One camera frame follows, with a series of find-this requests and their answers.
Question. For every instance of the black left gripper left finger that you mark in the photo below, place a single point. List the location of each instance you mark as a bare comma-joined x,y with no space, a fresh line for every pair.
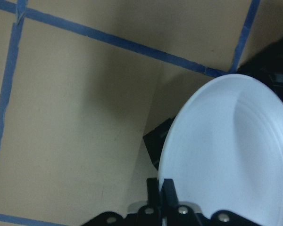
154,202

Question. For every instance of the black dish rack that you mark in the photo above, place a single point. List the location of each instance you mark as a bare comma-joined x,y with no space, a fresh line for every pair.
266,66

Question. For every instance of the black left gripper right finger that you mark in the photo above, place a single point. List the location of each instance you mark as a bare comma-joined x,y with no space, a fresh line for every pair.
170,199

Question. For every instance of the light blue plate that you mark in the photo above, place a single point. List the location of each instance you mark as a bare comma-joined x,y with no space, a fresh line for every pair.
224,150

